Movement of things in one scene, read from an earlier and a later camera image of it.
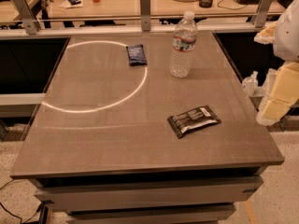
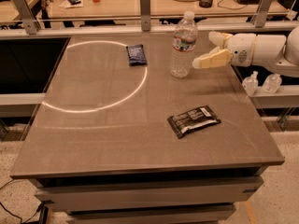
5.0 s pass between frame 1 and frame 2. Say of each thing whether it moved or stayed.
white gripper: moved
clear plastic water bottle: stayed
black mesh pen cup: stayed
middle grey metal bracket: stayed
